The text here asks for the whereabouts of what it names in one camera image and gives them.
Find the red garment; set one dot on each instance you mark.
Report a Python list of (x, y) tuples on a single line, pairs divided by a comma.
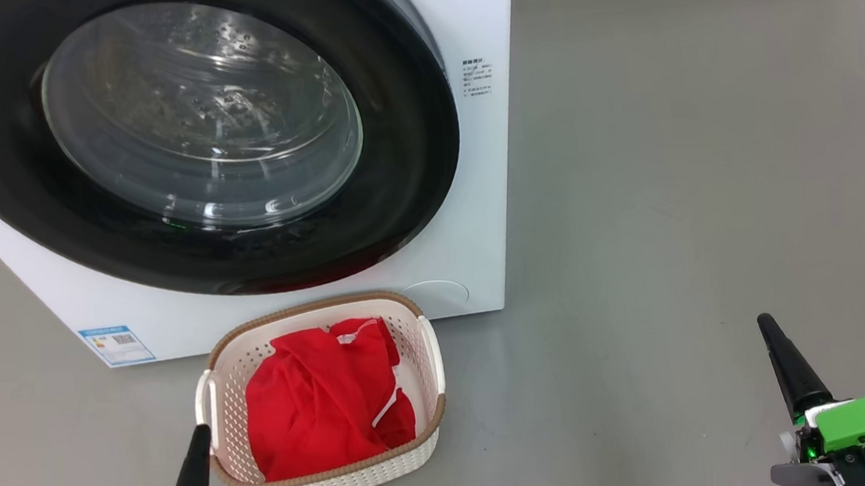
[(314, 410)]

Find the cream perforated basket brown rim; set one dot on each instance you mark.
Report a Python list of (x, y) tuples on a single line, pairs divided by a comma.
[(417, 338)]

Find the blue energy label sticker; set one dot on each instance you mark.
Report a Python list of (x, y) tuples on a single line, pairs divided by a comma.
[(116, 346)]

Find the round white filter cover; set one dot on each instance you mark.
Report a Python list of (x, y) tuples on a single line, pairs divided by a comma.
[(437, 296)]

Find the white front-load washing machine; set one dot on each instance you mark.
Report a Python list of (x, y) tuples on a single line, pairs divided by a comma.
[(477, 215)]

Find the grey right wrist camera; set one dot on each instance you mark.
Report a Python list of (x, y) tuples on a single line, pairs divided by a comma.
[(801, 478)]

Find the black-rimmed glass washer door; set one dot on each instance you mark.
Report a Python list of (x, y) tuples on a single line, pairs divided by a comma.
[(411, 174)]

